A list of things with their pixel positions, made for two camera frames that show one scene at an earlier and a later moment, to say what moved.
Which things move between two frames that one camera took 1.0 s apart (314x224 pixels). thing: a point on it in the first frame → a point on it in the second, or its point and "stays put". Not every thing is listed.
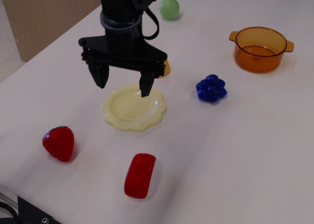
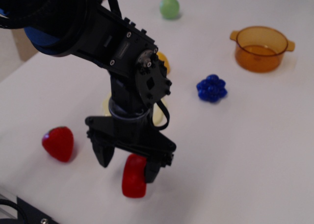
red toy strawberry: (59, 141) stays put
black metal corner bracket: (28, 213) stays put
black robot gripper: (124, 49) → (134, 136)
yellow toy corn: (167, 69) stays put
